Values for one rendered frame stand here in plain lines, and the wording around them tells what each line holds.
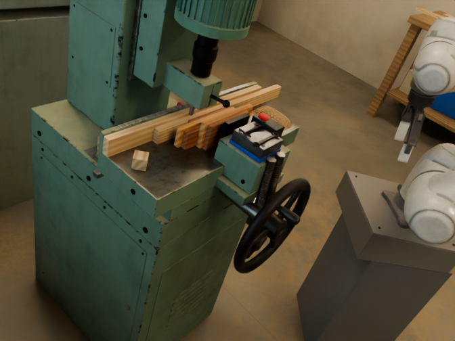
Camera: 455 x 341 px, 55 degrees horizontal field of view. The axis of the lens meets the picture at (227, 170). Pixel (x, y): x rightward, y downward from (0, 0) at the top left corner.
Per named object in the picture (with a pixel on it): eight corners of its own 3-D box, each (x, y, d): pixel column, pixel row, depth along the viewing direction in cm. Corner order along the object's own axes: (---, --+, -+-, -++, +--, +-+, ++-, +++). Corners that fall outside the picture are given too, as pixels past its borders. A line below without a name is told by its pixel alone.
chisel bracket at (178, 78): (198, 116, 110) (204, 86, 105) (160, 90, 116) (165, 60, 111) (217, 109, 115) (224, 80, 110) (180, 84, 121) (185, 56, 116)
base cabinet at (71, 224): (126, 388, 150) (156, 252, 108) (34, 279, 174) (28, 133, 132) (212, 314, 181) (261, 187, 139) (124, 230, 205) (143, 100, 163)
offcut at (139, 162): (145, 171, 101) (147, 160, 100) (131, 168, 101) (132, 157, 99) (147, 162, 104) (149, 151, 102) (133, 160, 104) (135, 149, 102)
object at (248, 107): (199, 149, 114) (206, 124, 109) (195, 145, 115) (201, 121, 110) (246, 128, 128) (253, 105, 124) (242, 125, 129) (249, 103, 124)
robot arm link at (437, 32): (414, 61, 132) (409, 76, 122) (434, 9, 123) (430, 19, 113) (451, 71, 129) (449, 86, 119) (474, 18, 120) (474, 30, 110)
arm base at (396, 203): (419, 195, 162) (427, 183, 159) (447, 237, 144) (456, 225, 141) (376, 185, 158) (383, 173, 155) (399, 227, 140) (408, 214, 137)
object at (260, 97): (157, 145, 111) (159, 131, 108) (152, 141, 112) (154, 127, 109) (277, 97, 149) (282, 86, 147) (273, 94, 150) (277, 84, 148)
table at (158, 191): (181, 246, 94) (186, 226, 91) (95, 170, 107) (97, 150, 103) (318, 157, 136) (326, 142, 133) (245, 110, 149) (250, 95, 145)
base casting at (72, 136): (156, 250, 108) (162, 225, 103) (29, 133, 132) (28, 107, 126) (261, 185, 140) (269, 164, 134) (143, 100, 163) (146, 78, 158)
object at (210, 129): (206, 151, 114) (212, 127, 109) (202, 147, 114) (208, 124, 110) (242, 134, 125) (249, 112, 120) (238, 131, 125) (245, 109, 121)
